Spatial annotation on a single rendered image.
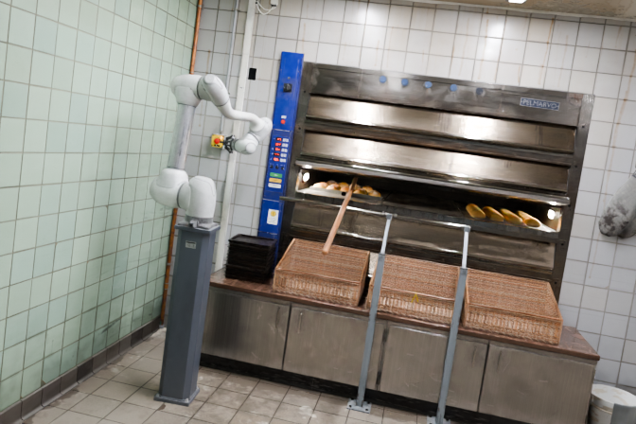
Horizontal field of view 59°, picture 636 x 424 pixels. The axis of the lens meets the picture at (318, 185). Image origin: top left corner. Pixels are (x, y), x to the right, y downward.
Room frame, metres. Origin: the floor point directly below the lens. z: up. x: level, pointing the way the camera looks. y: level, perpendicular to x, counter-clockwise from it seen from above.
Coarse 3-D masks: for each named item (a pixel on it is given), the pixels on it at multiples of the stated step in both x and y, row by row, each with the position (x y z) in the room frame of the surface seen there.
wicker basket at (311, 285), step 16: (304, 240) 3.98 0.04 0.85; (288, 256) 3.85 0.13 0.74; (304, 256) 3.94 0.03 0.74; (320, 256) 3.94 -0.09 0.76; (336, 256) 3.92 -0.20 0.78; (368, 256) 3.87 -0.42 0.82; (288, 272) 3.52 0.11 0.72; (304, 272) 3.92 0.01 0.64; (320, 272) 3.90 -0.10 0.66; (336, 272) 3.89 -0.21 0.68; (352, 272) 3.88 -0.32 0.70; (288, 288) 3.52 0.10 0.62; (304, 288) 3.51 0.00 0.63; (320, 288) 3.49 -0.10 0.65; (336, 288) 3.47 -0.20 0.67; (352, 288) 3.46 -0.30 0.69; (352, 304) 3.45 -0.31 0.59
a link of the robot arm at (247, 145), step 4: (248, 132) 3.67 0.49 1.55; (244, 136) 3.65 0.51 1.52; (248, 136) 3.64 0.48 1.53; (252, 136) 3.65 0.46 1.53; (240, 140) 3.64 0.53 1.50; (244, 140) 3.61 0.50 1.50; (248, 140) 3.60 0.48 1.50; (252, 140) 3.62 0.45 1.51; (256, 140) 3.66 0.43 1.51; (236, 144) 3.66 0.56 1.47; (240, 144) 3.61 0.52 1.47; (244, 144) 3.59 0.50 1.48; (248, 144) 3.58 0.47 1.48; (252, 144) 3.59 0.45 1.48; (256, 144) 3.67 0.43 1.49; (236, 148) 3.66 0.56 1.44; (240, 148) 3.61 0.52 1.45; (244, 148) 3.58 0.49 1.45; (248, 148) 3.58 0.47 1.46; (252, 148) 3.59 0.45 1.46; (240, 152) 3.64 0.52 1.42; (244, 152) 3.61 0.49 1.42; (248, 152) 3.59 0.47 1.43; (252, 152) 3.60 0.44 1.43
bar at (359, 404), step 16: (336, 208) 3.60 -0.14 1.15; (352, 208) 3.58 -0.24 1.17; (448, 224) 3.48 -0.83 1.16; (384, 240) 3.41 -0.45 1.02; (464, 240) 3.41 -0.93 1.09; (384, 256) 3.32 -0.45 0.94; (464, 256) 3.32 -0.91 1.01; (464, 272) 3.24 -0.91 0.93; (464, 288) 3.23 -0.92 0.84; (368, 320) 3.33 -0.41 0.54; (368, 336) 3.32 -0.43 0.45; (368, 352) 3.32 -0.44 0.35; (448, 352) 3.24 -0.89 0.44; (448, 368) 3.24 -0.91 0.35; (448, 384) 3.23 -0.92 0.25; (352, 400) 3.38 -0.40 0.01; (432, 416) 3.32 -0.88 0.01
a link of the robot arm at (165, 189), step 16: (176, 80) 3.23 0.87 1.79; (192, 80) 3.20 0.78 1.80; (176, 96) 3.23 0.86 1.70; (192, 96) 3.21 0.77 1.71; (192, 112) 3.24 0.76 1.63; (176, 128) 3.21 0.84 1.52; (176, 144) 3.19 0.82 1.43; (176, 160) 3.18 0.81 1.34; (160, 176) 3.17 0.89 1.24; (176, 176) 3.15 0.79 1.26; (160, 192) 3.15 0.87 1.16; (176, 192) 3.12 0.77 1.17
